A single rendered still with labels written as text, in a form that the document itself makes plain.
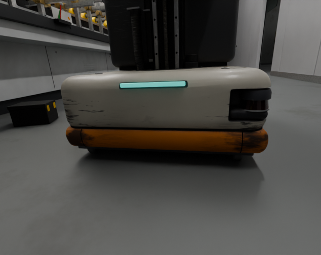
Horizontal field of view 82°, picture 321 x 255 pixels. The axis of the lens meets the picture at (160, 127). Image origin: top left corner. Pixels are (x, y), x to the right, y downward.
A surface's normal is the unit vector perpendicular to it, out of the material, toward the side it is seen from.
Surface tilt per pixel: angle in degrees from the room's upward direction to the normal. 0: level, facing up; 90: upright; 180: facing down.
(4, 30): 90
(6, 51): 90
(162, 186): 0
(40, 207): 0
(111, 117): 90
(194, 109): 90
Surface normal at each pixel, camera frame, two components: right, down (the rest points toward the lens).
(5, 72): 0.98, 0.01
